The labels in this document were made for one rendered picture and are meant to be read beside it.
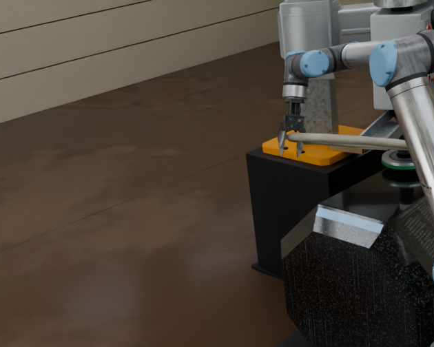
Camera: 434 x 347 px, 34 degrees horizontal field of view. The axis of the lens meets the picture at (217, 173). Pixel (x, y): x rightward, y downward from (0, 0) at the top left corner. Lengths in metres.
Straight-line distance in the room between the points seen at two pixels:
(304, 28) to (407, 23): 0.75
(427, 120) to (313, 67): 0.65
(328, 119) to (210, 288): 1.20
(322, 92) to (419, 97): 1.90
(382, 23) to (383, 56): 1.16
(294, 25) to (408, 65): 1.78
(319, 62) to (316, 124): 1.42
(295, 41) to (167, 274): 1.64
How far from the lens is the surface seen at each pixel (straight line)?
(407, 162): 3.25
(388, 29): 3.08
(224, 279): 4.21
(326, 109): 3.81
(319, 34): 3.65
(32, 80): 8.62
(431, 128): 1.91
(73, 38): 8.81
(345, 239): 2.88
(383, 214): 2.89
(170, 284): 4.25
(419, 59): 1.96
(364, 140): 2.40
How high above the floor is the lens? 2.09
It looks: 21 degrees down
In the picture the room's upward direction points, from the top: 8 degrees counter-clockwise
